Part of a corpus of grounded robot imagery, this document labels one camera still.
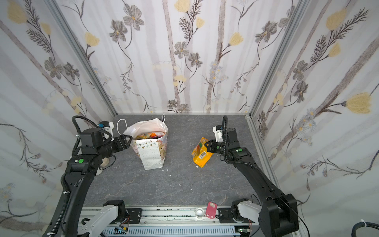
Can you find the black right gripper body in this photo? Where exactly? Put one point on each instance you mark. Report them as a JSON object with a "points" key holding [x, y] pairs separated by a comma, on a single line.
{"points": [[211, 145]]}

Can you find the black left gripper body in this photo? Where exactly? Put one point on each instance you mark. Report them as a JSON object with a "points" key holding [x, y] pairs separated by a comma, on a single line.
{"points": [[116, 145]]}

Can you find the yellow snack box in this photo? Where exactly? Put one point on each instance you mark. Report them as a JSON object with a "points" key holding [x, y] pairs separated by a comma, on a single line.
{"points": [[200, 154]]}

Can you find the white paper gift bag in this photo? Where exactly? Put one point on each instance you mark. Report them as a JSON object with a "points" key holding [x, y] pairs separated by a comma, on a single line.
{"points": [[152, 152]]}

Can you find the small orange snack packet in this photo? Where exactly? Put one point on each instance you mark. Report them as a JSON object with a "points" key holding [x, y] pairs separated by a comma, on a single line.
{"points": [[150, 135]]}

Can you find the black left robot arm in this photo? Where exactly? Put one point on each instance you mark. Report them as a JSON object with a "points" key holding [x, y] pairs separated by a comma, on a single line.
{"points": [[76, 181]]}

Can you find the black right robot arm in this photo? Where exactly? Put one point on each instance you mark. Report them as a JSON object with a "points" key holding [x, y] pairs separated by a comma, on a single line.
{"points": [[277, 213]]}

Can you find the round beige floor disc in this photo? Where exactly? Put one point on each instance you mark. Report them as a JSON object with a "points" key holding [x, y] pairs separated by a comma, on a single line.
{"points": [[105, 163]]}

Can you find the white plastic bottle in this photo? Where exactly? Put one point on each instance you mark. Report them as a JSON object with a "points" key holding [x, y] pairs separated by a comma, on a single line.
{"points": [[99, 171]]}

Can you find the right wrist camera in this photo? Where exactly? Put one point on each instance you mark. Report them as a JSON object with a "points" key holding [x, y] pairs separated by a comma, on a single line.
{"points": [[219, 133]]}

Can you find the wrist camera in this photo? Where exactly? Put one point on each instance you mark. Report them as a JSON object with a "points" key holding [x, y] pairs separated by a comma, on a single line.
{"points": [[219, 133], [98, 136]]}

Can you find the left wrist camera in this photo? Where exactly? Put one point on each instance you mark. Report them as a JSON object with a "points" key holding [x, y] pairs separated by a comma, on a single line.
{"points": [[98, 136]]}

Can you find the pink tag on rail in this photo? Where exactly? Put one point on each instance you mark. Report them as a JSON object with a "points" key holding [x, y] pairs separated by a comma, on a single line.
{"points": [[211, 210]]}

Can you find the white round knob on rail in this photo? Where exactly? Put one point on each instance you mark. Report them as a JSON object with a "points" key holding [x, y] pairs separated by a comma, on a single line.
{"points": [[199, 213]]}

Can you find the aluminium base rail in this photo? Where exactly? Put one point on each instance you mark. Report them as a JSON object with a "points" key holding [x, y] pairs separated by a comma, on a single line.
{"points": [[174, 216]]}

